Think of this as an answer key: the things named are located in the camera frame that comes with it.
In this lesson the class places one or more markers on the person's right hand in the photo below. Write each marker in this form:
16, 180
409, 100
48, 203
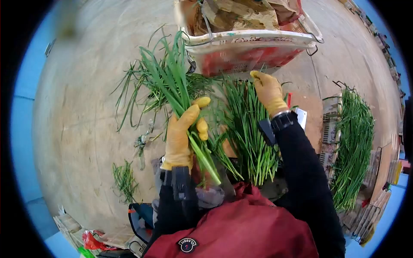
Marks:
269, 93

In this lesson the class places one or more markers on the person's left hand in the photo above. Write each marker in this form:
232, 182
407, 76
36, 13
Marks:
177, 142

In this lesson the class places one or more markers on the person's left fingers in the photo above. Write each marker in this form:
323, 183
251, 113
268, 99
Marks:
203, 129

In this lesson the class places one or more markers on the person's left thumb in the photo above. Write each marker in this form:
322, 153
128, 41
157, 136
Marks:
193, 111

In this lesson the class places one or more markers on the person's right fingers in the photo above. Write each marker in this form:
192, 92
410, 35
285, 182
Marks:
259, 79

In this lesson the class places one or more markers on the bunch of green chives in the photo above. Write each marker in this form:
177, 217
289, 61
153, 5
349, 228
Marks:
174, 84

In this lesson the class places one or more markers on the white plastic crate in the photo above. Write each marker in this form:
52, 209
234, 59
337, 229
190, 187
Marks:
248, 48

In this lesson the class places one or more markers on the small red stick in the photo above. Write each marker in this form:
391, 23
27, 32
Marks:
289, 99

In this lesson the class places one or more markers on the pile of trimmed green chives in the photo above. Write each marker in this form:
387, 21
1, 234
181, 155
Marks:
250, 135

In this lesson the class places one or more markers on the black wrist band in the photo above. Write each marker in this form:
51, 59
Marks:
180, 183
280, 122

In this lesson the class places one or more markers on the scattered chive leaves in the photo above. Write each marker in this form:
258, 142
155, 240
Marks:
142, 90

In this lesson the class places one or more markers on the white flat blade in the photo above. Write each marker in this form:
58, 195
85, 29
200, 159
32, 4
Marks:
301, 117

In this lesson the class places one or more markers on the clear plastic scraps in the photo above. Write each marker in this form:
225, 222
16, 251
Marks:
143, 142

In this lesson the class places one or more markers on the person's legs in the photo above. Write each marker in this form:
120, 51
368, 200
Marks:
211, 195

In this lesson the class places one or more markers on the small heap of chive scraps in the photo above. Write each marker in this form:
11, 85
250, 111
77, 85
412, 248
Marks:
125, 180

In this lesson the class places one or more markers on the dark blue bag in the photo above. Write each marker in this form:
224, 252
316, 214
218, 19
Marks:
140, 219

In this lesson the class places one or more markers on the grey crate full of chives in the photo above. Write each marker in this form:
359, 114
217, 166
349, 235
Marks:
353, 145

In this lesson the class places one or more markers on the red plastic bag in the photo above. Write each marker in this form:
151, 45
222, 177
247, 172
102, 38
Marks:
92, 242

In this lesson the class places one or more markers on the white woven basket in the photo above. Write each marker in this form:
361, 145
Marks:
69, 225

